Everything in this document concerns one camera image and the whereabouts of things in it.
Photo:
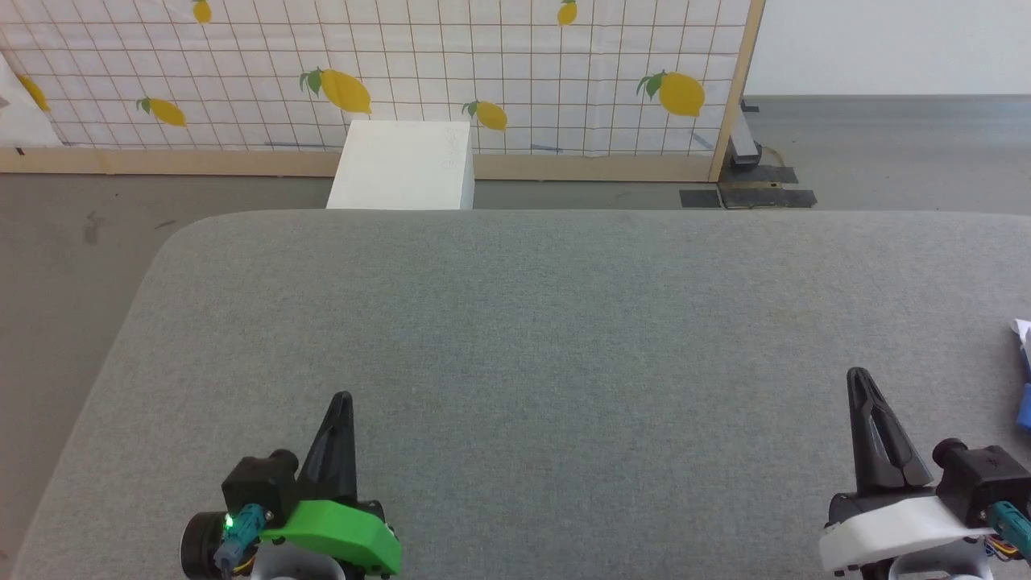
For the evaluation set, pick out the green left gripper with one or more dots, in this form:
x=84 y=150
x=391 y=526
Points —
x=346 y=532

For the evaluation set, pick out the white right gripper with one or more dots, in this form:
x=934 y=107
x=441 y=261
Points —
x=894 y=528

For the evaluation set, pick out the white and blue shirt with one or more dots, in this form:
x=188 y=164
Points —
x=1023 y=387

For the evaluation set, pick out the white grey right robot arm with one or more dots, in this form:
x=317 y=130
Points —
x=938 y=568

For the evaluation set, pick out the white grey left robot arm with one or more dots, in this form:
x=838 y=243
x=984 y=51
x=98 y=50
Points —
x=298 y=566

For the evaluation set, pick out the black cylinder on left wrist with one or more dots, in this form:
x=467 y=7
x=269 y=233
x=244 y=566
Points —
x=201 y=544

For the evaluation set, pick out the grey fabric padded table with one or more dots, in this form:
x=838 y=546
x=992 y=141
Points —
x=523 y=338

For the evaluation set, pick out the large black floor tape patch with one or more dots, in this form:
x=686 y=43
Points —
x=765 y=193

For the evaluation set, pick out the white rectangular box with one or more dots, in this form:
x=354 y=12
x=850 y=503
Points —
x=403 y=165

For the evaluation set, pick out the small black floor tape patch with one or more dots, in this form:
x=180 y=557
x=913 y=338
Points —
x=699 y=198

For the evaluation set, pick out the lemon-print grid divider screen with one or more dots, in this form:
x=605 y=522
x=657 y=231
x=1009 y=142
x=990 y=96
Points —
x=515 y=167

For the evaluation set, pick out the lemon print grid panel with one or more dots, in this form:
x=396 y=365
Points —
x=403 y=56

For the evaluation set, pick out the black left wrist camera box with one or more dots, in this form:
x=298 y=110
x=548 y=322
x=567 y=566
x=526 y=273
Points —
x=258 y=483

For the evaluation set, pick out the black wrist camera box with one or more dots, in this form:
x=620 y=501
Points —
x=258 y=483
x=979 y=479

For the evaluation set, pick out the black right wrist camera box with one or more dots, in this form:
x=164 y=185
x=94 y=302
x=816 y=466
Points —
x=979 y=479

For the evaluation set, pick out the grey metal frame foot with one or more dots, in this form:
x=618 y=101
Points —
x=743 y=145

